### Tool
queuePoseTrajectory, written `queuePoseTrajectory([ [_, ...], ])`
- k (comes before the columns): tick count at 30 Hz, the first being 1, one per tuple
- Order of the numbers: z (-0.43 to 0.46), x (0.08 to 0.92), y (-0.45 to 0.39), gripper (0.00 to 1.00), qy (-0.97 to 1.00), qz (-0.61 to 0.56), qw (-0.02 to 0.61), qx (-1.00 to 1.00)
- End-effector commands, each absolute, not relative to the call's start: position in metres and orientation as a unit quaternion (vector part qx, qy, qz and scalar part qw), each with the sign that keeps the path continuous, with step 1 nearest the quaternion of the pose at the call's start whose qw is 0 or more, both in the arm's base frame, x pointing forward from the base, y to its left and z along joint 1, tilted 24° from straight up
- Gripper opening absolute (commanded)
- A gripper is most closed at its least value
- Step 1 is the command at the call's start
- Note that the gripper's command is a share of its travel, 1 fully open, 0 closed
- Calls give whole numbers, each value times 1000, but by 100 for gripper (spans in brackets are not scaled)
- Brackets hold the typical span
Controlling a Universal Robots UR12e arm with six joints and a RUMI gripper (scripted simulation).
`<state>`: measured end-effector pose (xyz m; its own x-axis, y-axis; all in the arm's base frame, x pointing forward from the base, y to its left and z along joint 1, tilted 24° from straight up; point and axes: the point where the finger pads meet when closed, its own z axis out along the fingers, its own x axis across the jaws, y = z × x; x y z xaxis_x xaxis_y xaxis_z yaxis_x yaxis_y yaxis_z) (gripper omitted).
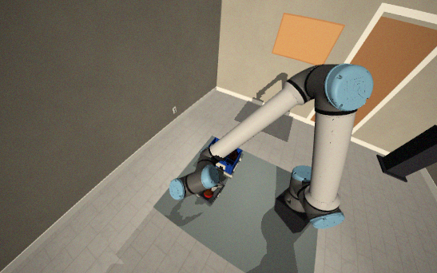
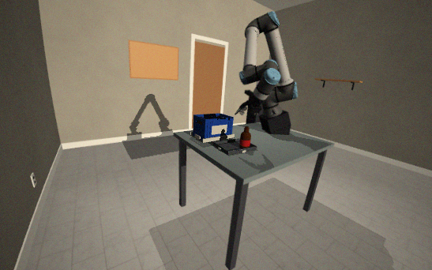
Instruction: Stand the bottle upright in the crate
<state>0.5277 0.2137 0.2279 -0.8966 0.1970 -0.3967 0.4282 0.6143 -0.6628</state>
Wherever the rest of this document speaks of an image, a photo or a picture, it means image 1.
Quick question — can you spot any blue divided crate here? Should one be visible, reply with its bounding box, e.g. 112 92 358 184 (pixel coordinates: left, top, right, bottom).
208 137 242 175

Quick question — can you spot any brown bottle with red label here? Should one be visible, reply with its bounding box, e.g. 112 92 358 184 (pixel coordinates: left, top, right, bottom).
205 188 213 198

